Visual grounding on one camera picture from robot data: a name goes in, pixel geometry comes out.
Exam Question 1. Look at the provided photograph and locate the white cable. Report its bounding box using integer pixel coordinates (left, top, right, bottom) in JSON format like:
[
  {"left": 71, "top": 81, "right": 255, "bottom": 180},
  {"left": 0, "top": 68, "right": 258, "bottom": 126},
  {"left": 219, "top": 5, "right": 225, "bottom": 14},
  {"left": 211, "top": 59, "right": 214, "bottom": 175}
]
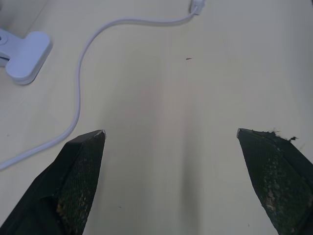
[{"left": 0, "top": 7, "right": 201, "bottom": 172}]

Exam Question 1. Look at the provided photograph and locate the white inline cable switch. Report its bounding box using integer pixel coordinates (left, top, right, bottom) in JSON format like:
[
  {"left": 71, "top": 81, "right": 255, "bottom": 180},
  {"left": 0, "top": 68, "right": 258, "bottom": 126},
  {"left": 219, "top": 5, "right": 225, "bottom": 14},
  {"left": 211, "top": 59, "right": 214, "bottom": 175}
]
[{"left": 188, "top": 0, "right": 205, "bottom": 16}]

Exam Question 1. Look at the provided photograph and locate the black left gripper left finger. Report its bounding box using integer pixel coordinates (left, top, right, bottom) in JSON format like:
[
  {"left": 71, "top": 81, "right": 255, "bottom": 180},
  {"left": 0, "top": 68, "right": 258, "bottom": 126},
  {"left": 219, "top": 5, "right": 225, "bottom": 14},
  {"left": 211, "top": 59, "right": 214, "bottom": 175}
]
[{"left": 0, "top": 130, "right": 107, "bottom": 235}]

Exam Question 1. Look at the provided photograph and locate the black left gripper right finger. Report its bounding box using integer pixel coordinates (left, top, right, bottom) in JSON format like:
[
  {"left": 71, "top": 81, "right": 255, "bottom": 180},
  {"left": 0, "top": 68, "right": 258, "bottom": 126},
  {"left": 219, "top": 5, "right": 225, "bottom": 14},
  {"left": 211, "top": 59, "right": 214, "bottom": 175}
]
[{"left": 236, "top": 128, "right": 313, "bottom": 235}]

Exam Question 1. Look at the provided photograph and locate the white clamp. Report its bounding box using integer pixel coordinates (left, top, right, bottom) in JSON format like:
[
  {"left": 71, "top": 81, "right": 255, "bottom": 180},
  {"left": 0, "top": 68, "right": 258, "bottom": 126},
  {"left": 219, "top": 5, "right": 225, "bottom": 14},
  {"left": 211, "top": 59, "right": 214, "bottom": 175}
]
[{"left": 0, "top": 28, "right": 53, "bottom": 86}]

